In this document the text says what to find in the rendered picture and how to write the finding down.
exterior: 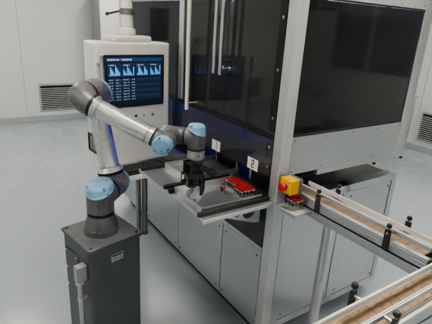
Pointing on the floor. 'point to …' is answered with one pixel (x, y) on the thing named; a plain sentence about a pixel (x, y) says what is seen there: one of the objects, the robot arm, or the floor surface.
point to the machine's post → (281, 152)
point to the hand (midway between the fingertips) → (197, 200)
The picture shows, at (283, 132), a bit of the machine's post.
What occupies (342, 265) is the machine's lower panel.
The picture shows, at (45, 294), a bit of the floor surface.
